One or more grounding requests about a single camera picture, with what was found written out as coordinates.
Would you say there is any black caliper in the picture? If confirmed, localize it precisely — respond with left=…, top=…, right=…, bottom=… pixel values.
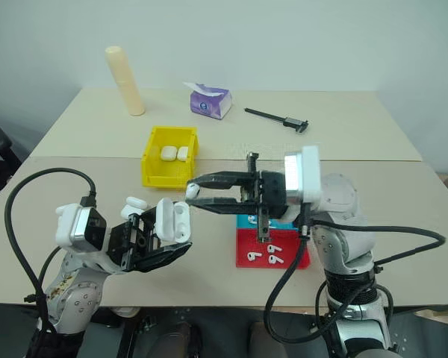
left=244, top=107, right=310, bottom=135

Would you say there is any cream cylindrical tube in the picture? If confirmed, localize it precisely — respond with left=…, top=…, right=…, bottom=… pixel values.
left=105, top=45, right=146, bottom=116

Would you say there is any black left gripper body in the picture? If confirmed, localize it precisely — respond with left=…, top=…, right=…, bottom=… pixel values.
left=105, top=208, right=164, bottom=273

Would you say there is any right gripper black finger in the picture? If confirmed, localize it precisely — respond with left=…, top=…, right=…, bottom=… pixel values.
left=185, top=196, right=255, bottom=216
left=187, top=170, right=255, bottom=190

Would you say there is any red flat tray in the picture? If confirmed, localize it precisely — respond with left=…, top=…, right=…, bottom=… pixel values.
left=234, top=227, right=311, bottom=270

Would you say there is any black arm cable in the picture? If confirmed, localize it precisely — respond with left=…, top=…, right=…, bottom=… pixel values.
left=264, top=203, right=448, bottom=345
left=4, top=167, right=99, bottom=335

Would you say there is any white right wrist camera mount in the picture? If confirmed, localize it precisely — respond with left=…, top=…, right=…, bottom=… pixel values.
left=283, top=145, right=322, bottom=204

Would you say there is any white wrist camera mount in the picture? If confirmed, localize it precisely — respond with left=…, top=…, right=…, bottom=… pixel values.
left=55, top=203, right=89, bottom=253
left=283, top=145, right=322, bottom=204

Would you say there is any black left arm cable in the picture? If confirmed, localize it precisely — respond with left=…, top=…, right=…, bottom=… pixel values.
left=4, top=167, right=99, bottom=335

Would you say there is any yellow plastic bin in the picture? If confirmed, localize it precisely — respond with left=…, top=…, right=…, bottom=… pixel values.
left=140, top=125, right=200, bottom=190

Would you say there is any blue flat tray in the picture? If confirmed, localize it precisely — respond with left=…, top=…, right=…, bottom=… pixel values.
left=236, top=213, right=298, bottom=233

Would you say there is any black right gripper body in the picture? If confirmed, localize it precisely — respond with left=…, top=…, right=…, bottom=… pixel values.
left=240, top=151, right=289, bottom=243

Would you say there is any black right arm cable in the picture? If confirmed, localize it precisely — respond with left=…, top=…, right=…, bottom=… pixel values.
left=264, top=203, right=448, bottom=345

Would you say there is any light wooden piece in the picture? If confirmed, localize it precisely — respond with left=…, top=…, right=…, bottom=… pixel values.
left=414, top=306, right=448, bottom=330

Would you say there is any purple tissue pack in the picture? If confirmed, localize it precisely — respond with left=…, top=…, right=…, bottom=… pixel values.
left=182, top=81, right=234, bottom=120

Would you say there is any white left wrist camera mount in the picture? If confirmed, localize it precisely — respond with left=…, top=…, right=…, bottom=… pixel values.
left=55, top=203, right=89, bottom=253

